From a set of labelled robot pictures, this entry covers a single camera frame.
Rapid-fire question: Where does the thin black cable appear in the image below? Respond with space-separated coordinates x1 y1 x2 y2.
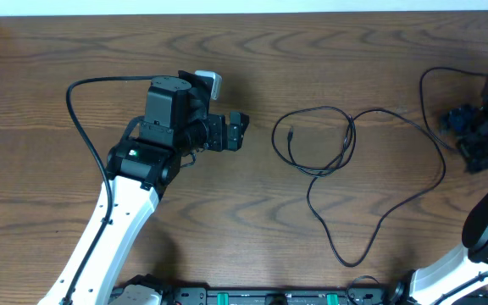
271 105 447 268

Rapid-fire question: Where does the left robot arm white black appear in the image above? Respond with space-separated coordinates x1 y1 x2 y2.
40 70 249 304

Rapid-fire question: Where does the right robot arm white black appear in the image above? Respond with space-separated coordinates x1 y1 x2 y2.
390 73 488 304

